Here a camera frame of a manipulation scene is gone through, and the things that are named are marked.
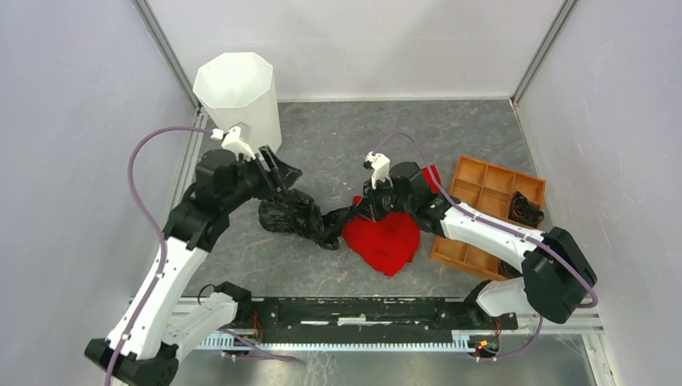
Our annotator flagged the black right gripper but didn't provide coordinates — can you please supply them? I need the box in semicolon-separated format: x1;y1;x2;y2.
354;175;414;224

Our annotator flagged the black cable bundle in tray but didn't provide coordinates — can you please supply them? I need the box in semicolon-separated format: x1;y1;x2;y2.
507;191;545;229

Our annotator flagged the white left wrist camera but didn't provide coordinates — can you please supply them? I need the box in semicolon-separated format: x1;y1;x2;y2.
210;122;257;161

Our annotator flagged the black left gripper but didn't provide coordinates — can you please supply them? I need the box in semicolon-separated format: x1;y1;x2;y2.
223;145;304;211

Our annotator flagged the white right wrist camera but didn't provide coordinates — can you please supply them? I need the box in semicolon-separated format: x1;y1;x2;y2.
364;152;392;190

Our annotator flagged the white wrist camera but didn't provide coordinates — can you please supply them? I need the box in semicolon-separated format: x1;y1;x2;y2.
364;152;392;190
210;122;257;161

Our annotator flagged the orange compartment tray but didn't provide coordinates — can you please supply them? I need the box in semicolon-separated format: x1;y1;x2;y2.
430;155;546;281

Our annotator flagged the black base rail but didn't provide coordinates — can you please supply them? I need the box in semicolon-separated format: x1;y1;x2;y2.
211;281;519;344

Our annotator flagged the white octagonal trash bin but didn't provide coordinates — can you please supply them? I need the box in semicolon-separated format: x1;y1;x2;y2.
193;52;282;151

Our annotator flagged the red cloth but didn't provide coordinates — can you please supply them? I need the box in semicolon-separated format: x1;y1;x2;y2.
341;165;443;277

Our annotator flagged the white toothed cable strip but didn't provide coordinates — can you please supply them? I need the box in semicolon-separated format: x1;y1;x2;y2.
195;331;499;354

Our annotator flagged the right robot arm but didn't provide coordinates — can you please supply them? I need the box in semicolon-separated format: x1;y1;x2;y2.
355;154;598;328

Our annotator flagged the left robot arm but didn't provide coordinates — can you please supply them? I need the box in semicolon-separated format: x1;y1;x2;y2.
84;146;302;385

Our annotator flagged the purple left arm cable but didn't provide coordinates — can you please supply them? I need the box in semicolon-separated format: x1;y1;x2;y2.
102;125;216;386

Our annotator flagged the black plastic trash bag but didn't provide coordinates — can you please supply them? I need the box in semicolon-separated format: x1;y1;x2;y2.
258;189;359;250

